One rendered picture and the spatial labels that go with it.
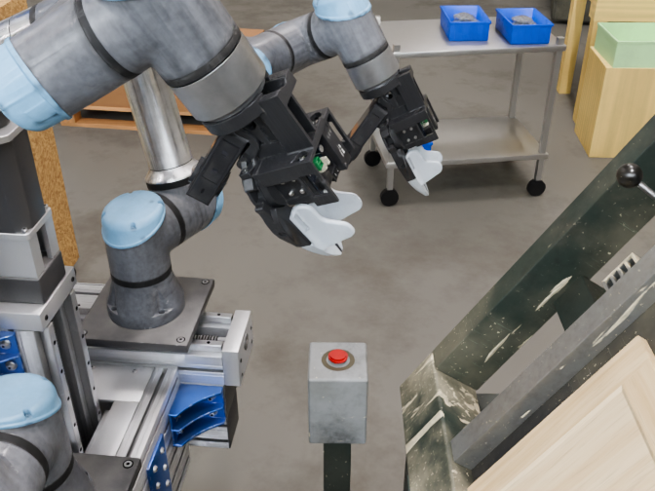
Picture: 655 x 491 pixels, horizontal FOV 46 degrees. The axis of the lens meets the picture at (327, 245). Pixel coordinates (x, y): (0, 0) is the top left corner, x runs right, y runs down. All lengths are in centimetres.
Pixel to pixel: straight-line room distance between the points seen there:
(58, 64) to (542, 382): 95
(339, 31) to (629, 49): 352
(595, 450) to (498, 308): 41
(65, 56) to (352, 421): 113
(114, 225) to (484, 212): 283
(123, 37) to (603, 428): 88
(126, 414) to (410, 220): 263
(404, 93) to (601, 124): 356
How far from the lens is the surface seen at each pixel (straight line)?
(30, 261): 122
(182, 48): 61
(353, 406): 157
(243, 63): 63
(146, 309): 149
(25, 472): 103
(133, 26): 61
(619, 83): 464
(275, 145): 67
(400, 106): 121
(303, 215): 72
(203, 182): 73
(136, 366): 157
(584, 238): 147
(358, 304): 328
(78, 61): 63
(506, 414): 137
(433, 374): 159
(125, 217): 143
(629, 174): 121
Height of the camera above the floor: 195
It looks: 32 degrees down
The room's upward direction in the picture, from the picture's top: straight up
